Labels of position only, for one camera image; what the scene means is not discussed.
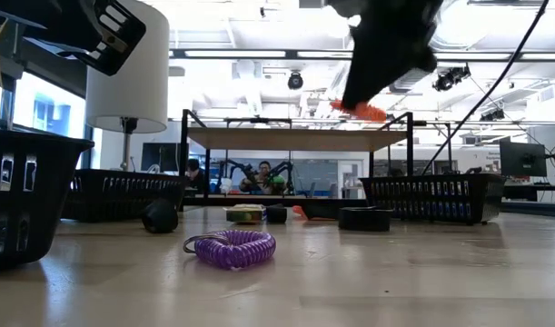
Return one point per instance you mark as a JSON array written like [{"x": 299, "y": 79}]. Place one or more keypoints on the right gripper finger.
[{"x": 368, "y": 84}]

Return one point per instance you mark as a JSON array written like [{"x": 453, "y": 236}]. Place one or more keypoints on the black slotted plastic basket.
[
  {"x": 122, "y": 209},
  {"x": 54, "y": 181},
  {"x": 492, "y": 200}
]

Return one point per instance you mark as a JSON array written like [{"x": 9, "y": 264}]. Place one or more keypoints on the yellow crayon box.
[{"x": 245, "y": 214}]

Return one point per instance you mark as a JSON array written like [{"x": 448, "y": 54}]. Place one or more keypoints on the black round object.
[{"x": 160, "y": 217}]

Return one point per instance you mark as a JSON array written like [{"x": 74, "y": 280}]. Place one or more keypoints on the dark monitor on arm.
[{"x": 522, "y": 159}]

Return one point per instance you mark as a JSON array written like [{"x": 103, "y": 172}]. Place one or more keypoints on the black background robot arm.
[
  {"x": 286, "y": 175},
  {"x": 236, "y": 170}
]

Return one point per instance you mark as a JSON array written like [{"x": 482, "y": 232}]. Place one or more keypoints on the black ceiling spotlight cluster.
[{"x": 449, "y": 79}]

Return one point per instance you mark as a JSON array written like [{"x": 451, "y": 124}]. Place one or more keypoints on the table lamp with white shade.
[{"x": 131, "y": 91}]

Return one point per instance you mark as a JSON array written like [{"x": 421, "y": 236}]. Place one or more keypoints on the wooden shelf riser black legs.
[{"x": 295, "y": 138}]

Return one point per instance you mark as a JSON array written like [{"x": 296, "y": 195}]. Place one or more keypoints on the person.
[
  {"x": 264, "y": 170},
  {"x": 196, "y": 175}
]

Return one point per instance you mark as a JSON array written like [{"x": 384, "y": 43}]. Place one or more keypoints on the black ceiling dome camera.
[{"x": 295, "y": 82}]

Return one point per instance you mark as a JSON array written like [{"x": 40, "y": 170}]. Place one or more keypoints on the black ceiling light rail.
[{"x": 259, "y": 54}]

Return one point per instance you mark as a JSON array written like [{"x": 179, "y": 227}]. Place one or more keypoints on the dark wall screen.
[{"x": 163, "y": 156}]

